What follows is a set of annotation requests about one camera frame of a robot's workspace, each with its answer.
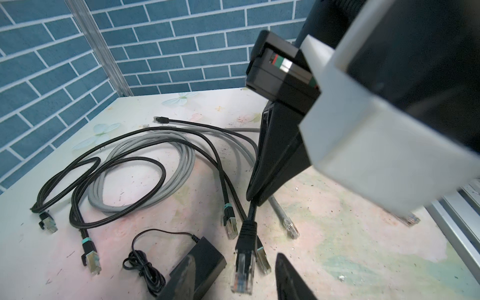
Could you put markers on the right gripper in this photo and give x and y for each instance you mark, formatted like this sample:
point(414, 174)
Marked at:
point(279, 72)

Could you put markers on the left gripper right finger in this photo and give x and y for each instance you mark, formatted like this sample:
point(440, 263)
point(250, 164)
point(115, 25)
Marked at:
point(290, 285)

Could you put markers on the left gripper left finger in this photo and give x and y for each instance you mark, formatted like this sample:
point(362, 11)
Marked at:
point(182, 285)

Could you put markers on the small black power adapter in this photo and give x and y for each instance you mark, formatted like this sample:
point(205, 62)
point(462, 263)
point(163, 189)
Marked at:
point(209, 265)

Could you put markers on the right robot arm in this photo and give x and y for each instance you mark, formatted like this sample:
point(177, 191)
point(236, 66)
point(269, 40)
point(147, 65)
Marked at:
point(382, 97)

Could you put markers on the aluminium front rail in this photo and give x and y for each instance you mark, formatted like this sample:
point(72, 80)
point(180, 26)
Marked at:
point(457, 214)

